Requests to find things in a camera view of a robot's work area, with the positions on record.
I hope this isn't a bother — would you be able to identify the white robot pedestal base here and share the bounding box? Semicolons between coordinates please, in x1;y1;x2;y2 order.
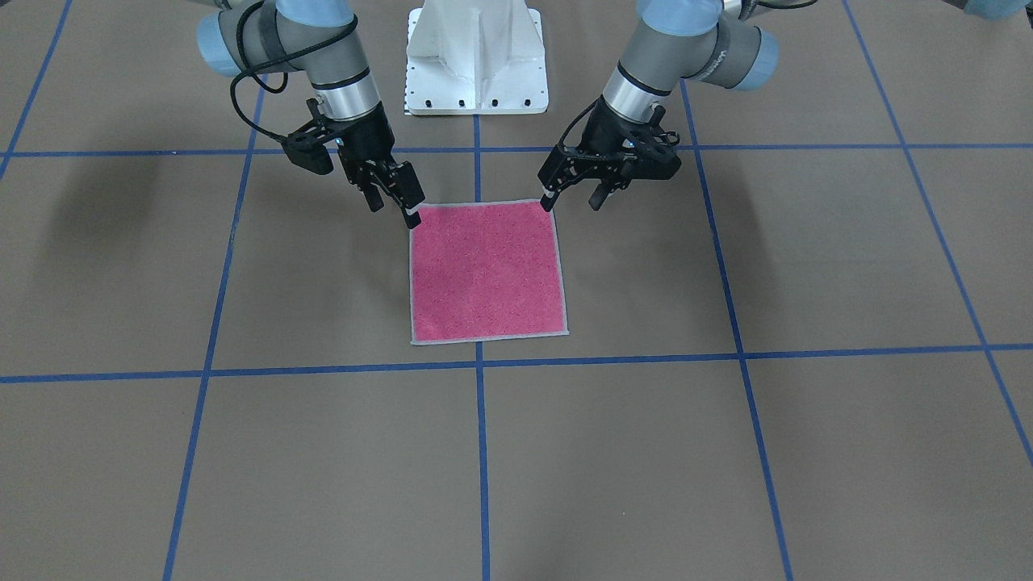
404;1;550;115

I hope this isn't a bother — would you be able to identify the pink and grey towel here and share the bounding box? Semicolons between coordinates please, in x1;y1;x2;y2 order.
409;198;570;345

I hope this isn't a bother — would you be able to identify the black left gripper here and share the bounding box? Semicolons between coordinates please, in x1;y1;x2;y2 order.
538;97;667;212

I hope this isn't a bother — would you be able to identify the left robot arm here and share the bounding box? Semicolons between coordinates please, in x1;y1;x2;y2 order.
537;1;808;212

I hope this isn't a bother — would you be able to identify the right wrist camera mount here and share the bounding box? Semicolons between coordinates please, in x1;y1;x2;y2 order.
280;97;348;176

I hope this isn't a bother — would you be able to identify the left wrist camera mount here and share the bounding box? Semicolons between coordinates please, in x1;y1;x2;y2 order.
622;124;682;181

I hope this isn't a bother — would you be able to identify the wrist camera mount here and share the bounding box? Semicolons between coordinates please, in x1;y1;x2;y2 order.
622;124;682;181
280;97;348;176

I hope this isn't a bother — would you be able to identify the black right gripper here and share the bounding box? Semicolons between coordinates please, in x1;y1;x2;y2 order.
338;109;425;230

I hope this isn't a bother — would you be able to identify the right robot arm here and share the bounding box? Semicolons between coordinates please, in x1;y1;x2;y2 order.
196;1;424;230

